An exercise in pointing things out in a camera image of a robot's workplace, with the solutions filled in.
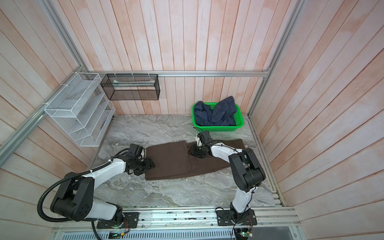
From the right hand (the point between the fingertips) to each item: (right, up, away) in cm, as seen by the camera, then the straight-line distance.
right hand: (190, 152), depth 95 cm
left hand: (-24, -10, -6) cm, 26 cm away
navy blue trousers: (+25, +26, +16) cm, 40 cm away
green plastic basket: (+37, +21, +12) cm, 44 cm away
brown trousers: (-10, -5, -1) cm, 11 cm away
